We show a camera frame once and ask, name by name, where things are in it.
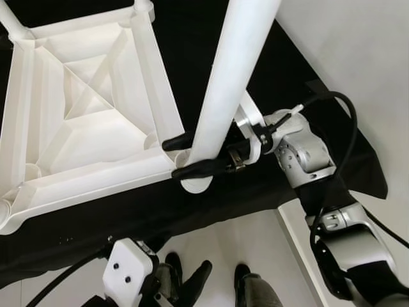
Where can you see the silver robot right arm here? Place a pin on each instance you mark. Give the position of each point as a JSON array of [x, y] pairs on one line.
[[307, 153]]

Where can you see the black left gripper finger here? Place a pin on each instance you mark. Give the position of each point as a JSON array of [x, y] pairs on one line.
[[198, 281]]

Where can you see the white plastic children table top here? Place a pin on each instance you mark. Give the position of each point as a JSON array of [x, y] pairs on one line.
[[83, 128]]

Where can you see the grey robot left leg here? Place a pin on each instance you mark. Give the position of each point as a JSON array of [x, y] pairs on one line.
[[171, 268]]

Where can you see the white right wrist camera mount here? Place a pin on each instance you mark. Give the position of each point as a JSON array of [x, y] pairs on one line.
[[249, 115]]

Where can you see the black tablecloth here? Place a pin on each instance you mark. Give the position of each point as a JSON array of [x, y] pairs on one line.
[[287, 70]]

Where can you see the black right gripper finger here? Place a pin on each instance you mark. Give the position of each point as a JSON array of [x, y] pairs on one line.
[[176, 142], [201, 169]]

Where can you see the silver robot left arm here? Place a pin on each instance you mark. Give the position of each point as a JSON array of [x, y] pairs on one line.
[[102, 302]]

